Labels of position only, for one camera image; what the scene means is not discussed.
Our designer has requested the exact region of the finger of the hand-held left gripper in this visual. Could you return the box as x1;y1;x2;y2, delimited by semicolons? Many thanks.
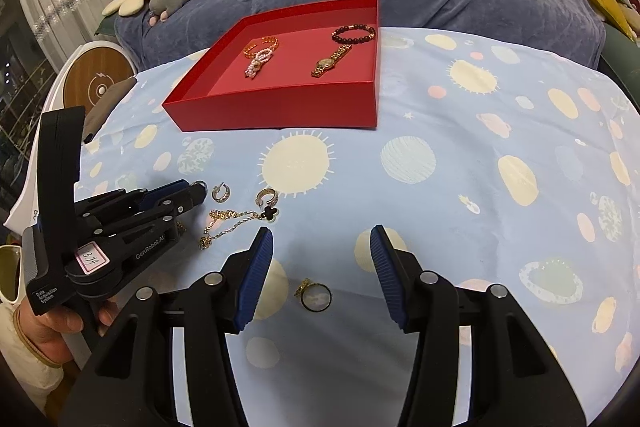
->
75;180;190;229
100;184;209;239

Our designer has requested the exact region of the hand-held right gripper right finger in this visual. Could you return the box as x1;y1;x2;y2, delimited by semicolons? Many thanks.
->
370;224;587;427

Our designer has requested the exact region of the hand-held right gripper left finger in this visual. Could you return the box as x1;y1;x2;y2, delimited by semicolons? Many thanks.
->
60;227;275;427

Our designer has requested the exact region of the gold necklace with black pendant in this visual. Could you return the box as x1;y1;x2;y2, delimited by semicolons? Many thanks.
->
198;206;281;251

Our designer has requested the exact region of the gold and black ring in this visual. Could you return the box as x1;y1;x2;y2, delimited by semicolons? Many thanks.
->
294;278;333;313

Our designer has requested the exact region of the red cardboard box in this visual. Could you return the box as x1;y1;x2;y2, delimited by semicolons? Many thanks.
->
161;0;381;134

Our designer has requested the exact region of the person's left forearm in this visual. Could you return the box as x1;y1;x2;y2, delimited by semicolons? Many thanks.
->
0;299;66;410

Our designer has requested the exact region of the person's left hand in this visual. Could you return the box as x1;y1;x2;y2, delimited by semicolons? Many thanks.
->
14;296;120;366

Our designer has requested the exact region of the grey-brown pouch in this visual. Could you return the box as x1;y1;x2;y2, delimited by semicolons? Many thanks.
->
82;77;139;144

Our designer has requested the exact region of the white device with wooden disc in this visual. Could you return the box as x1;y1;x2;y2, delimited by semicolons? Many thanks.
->
4;41;139;233

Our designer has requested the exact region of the light blue printed tablecloth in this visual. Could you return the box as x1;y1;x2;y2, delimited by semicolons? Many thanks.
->
74;27;640;427

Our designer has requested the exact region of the gold bangle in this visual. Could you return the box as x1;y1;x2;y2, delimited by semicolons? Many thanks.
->
243;36;279;56

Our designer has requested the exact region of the gold wristwatch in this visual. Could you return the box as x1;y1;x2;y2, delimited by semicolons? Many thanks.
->
310;44;353;78

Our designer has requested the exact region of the green sofa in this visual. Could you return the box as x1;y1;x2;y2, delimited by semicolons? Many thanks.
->
530;0;640;88

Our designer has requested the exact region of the pearl bead bracelet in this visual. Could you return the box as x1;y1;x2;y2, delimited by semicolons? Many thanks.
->
243;47;275;80

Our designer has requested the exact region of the dark bead bracelet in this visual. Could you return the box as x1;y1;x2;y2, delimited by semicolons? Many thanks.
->
331;24;376;45

